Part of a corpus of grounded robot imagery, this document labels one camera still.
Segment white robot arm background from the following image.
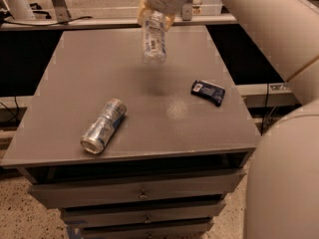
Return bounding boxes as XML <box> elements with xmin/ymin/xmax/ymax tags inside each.
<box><xmin>5</xmin><ymin>0</ymin><xmax>35</xmax><ymax>20</ymax></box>

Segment silver blue drink can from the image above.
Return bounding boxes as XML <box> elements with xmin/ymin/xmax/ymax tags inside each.
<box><xmin>80</xmin><ymin>99</ymin><xmax>127</xmax><ymax>154</ymax></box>

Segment metal frame rail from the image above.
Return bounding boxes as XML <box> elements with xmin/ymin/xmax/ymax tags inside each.
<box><xmin>0</xmin><ymin>14</ymin><xmax>237</xmax><ymax>31</ymax></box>

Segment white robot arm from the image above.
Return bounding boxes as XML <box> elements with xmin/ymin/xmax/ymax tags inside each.
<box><xmin>221</xmin><ymin>0</ymin><xmax>319</xmax><ymax>239</ymax></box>

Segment dark blue snack packet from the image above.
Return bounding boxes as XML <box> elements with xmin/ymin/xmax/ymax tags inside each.
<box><xmin>190</xmin><ymin>81</ymin><xmax>225</xmax><ymax>107</ymax></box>

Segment middle grey drawer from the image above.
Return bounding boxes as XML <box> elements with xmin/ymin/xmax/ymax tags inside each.
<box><xmin>62</xmin><ymin>198</ymin><xmax>225</xmax><ymax>228</ymax></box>

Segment grey drawer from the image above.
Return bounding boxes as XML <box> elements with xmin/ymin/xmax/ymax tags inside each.
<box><xmin>30</xmin><ymin>169</ymin><xmax>245</xmax><ymax>208</ymax></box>
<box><xmin>62</xmin><ymin>198</ymin><xmax>225</xmax><ymax>228</ymax></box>
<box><xmin>81</xmin><ymin>218</ymin><xmax>213</xmax><ymax>239</ymax></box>

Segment clear plastic water bottle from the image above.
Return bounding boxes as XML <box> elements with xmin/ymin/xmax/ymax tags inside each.
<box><xmin>142</xmin><ymin>10</ymin><xmax>166</xmax><ymax>64</ymax></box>

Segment grey drawer cabinet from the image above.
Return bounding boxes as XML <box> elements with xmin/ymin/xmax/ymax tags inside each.
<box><xmin>0</xmin><ymin>25</ymin><xmax>262</xmax><ymax>239</ymax></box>

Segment black cable on rail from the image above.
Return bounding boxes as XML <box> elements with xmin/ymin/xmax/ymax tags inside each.
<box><xmin>3</xmin><ymin>15</ymin><xmax>95</xmax><ymax>27</ymax></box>

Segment bottom grey drawer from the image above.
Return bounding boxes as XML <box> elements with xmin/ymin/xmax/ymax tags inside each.
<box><xmin>81</xmin><ymin>218</ymin><xmax>213</xmax><ymax>239</ymax></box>

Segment top grey drawer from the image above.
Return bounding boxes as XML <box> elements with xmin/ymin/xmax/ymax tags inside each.
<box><xmin>30</xmin><ymin>169</ymin><xmax>245</xmax><ymax>208</ymax></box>

